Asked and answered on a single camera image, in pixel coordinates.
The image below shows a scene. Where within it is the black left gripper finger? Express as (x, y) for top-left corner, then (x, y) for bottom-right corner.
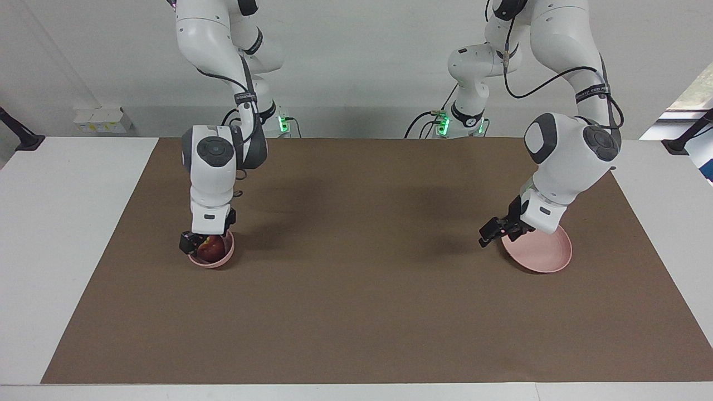
(477, 229), (516, 249)
(479, 216), (510, 236)

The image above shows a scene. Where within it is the dark red apple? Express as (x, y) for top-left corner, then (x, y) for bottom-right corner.
(197, 234), (227, 263)

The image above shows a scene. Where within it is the pink bowl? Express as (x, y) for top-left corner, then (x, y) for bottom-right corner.
(187, 229), (236, 269)

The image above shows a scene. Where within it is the pink plate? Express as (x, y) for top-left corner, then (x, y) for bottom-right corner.
(500, 224), (573, 274)

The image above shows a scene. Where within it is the brown table mat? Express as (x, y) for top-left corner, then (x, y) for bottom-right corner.
(41, 138), (713, 384)

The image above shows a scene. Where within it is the black clamp stand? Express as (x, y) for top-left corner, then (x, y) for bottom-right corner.
(661, 108), (713, 156)
(0, 106), (46, 151)

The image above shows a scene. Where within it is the black right base cable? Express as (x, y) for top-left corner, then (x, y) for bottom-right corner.
(221, 108), (302, 139)

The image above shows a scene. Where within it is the black base cable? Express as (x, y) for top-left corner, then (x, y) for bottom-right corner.
(404, 84), (458, 139)
(221, 108), (302, 139)

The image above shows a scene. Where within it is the black left base cable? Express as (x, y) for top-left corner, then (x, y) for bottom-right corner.
(404, 84), (458, 139)

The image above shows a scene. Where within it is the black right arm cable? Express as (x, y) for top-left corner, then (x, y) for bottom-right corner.
(195, 53), (263, 198)

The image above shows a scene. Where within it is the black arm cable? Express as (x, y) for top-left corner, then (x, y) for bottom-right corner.
(195, 53), (263, 198)
(485, 0), (625, 130)

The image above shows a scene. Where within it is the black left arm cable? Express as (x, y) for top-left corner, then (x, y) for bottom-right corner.
(485, 0), (625, 130)

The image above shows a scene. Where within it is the white wall socket strip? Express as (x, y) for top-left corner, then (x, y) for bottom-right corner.
(72, 106), (133, 135)

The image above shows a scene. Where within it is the window with white frame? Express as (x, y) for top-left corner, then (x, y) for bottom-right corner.
(639, 61), (713, 184)

